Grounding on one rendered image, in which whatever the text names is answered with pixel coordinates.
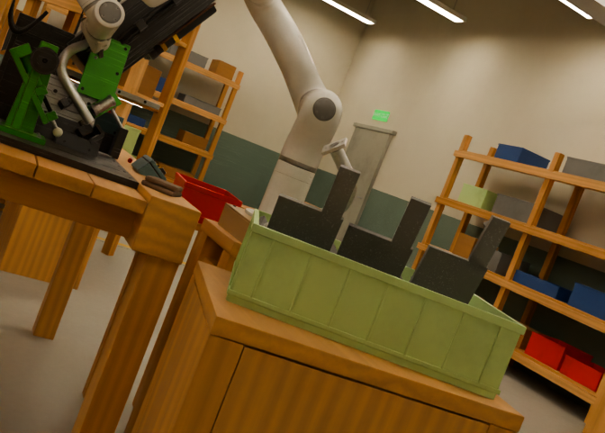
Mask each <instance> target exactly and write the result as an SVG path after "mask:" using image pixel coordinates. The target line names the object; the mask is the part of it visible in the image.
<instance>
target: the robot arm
mask: <svg viewBox="0 0 605 433"><path fill-rule="evenodd" d="M77 1H78V3H79V5H80V6H81V8H82V9H83V11H84V12H85V14H86V18H82V19H81V24H80V27H81V30H82V34H83V35H82V38H81V39H80V40H85V39H86V40H87V42H88V44H89V47H88V48H87V49H86V52H88V51H90V52H93V53H95V54H97V56H98V57H99V58H100V59H101V58H103V57H104V50H107V49H108V48H109V46H110V43H111V37H112V36H113V34H114V33H115V32H116V30H117V29H118V28H119V27H120V25H121V24H122V22H123V20H124V16H125V13H124V10H123V7H122V5H121V4H120V3H119V2H118V1H116V0H77ZM142 1H143V2H144V3H145V4H146V5H147V6H149V7H157V6H159V5H162V4H163V3H165V2H166V1H168V0H142ZM244 1H245V4H246V6H247V8H248V10H249V12H250V14H251V16H252V18H253V19H254V21H255V23H256V24H257V27H258V28H259V30H260V31H261V33H262V34H263V36H264V38H265V39H266V42H267V44H268V46H269V48H270V49H271V51H272V53H273V55H274V57H275V60H276V62H277V64H278V66H279V68H280V70H281V72H282V74H283V77H284V81H285V82H286V85H287V87H288V90H289V93H290V96H291V97H292V100H293V105H294V108H295V111H296V113H297V118H296V120H295V122H294V124H293V127H292V129H291V131H290V133H289V135H288V137H287V139H286V141H285V143H284V146H283V148H282V151H281V153H280V156H279V158H278V160H277V162H276V165H275V169H274V171H273V174H272V175H271V178H270V180H269V183H268V186H267V188H266V191H265V194H264V196H263V199H262V201H261V204H260V205H259V208H258V209H259V210H260V211H262V212H266V213H269V214H271V215H272V213H273V210H274V208H275V204H276V201H277V199H278V196H279V194H284V195H287V196H289V197H292V198H294V199H296V200H299V201H301V202H304V201H305V198H306V196H307V193H308V192H309V189H310V187H311V184H312V180H313V178H314V176H315V173H316V171H317V169H318V166H319V164H320V162H321V158H322V154H321V152H322V149H323V146H325V145H328V144H330V142H331V140H332V138H333V136H334V134H335V132H336V130H337V128H338V126H339V123H340V120H341V116H342V103H341V101H340V100H339V98H338V96H337V95H336V94H334V93H333V92H332V91H330V90H327V89H326V87H325V85H324V84H323V83H322V81H321V78H320V75H319V73H318V71H317V68H316V67H315V65H314V62H313V60H312V56H311V54H310V52H309V51H308V48H307V46H306V44H305V42H304V40H303V37H302V35H301V33H300V31H299V29H298V28H297V26H296V24H295V22H294V20H293V18H292V17H291V15H290V14H289V13H288V11H287V10H286V8H285V7H284V5H283V3H282V1H281V0H244Z"/></svg>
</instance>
